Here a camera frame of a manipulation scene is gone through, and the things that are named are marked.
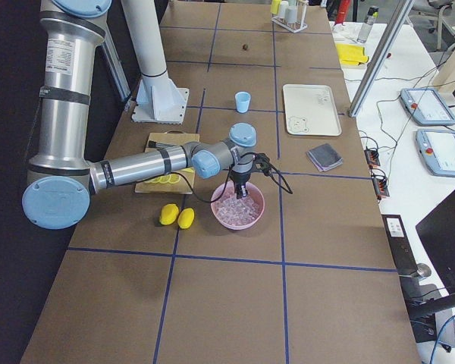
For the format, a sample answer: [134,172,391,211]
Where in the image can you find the white wire cup rack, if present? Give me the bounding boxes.
[270,0,309,33]

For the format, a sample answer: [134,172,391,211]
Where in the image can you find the clear water bottle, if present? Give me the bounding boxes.
[356,6,379,43]

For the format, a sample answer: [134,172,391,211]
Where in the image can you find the upper teach pendant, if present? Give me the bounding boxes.
[400,86,455,126]

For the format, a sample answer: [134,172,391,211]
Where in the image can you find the grey cup on rack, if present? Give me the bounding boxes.
[278,0,289,19]

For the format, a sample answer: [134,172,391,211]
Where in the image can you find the cream bear tray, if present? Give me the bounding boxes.
[283,84,342,137]

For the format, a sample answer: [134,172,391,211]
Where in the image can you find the grey folded cloth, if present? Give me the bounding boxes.
[306,143,344,171]

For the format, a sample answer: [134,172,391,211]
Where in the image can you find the lemon slices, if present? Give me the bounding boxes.
[146,174,180,184]

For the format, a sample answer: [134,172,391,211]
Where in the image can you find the aluminium frame post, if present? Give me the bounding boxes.
[348,0,414,118]

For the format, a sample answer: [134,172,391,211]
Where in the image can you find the yellow cup on rack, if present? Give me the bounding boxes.
[270,0,281,15]

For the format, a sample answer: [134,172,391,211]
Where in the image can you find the lower teach pendant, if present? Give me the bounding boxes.
[416,129,455,177]

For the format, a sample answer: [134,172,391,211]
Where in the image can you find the white cup on rack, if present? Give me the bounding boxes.
[285,5,298,24]

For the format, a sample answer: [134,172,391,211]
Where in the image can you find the black box with label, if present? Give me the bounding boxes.
[382,215,418,276]

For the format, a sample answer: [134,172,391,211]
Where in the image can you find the black laptop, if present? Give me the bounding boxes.
[416,190,455,293]

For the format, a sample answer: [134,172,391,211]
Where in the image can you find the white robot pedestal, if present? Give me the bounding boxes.
[121,0,190,124]

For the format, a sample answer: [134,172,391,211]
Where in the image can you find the yellow lemon far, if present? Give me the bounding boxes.
[158,203,180,225]

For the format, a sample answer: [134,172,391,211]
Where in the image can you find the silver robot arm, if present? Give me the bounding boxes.
[22,1,271,230]

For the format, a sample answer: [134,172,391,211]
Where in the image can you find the yellow cloth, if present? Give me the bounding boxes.
[335,43,369,66]

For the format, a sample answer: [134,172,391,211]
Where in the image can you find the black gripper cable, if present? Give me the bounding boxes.
[177,152,293,203]

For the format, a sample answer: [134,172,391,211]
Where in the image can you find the teach pendant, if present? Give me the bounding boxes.
[416,129,455,177]
[400,86,455,126]

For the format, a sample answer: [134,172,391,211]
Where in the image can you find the light blue plastic cup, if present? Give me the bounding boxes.
[234,91,251,114]

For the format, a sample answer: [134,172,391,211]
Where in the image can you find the wooden cutting board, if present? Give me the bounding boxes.
[135,132,200,194]

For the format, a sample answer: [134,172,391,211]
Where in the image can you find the yellow lemon near bowl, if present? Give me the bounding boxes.
[177,208,195,230]

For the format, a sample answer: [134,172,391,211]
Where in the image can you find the pink bowl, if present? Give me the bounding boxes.
[211,181,265,230]

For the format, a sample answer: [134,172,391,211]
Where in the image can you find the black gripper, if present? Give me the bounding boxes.
[229,152,270,199]

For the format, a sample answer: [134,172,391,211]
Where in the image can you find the clear ice cubes pile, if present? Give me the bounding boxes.
[214,194,262,226]

